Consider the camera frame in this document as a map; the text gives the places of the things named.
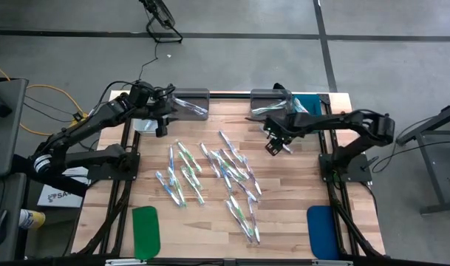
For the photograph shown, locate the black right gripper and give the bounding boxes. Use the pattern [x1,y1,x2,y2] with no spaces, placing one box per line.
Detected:
[263,114,299,156]

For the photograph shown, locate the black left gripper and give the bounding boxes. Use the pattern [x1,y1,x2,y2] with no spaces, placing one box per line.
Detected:
[146,92,179,138]

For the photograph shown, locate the purple toothbrush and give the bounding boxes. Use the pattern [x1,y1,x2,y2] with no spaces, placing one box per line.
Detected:
[224,199,254,245]
[199,142,222,179]
[247,195,262,245]
[172,96,209,115]
[227,173,259,203]
[242,154,263,197]

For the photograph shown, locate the clear grey plastic bin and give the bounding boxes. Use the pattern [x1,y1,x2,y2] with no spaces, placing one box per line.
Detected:
[168,87,211,122]
[249,88,293,121]

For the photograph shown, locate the teal plastic bin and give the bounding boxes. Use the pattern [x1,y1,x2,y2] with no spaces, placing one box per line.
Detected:
[290,93,324,116]

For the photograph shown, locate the blue plastic mat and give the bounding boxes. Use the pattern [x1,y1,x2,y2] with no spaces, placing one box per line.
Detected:
[306,205,341,261]

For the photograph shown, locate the green plastic mat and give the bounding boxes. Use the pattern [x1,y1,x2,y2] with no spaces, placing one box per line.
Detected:
[131,205,162,261]

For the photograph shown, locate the black floor fan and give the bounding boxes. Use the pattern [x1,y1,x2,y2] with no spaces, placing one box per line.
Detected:
[138,0,184,44]

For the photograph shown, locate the black beam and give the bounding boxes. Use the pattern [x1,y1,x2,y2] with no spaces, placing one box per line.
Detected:
[12,154,89,199]

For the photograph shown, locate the white printed cardboard box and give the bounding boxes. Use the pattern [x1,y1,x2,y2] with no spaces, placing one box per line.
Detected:
[37,166,91,208]

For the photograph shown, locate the grey desk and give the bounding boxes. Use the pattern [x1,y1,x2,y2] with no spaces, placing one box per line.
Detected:
[0,77,29,179]
[0,172,28,264]

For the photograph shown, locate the yellow and white can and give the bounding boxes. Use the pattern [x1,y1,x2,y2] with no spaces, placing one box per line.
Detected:
[18,208,47,231]

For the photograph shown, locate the white plastic bin with handle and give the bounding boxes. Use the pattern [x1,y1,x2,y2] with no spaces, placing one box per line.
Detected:
[133,117,163,133]

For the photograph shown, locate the black left camera cable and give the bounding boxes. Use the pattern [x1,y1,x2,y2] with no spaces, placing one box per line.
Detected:
[150,83,176,100]

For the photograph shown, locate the black floor cable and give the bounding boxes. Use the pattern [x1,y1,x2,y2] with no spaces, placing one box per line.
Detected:
[120,42,160,92]

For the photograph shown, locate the yellow cable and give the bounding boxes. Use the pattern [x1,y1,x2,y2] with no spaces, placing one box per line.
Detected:
[0,61,89,136]

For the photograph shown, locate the black desk frame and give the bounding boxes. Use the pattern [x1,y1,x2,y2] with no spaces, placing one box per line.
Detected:
[395,101,450,216]

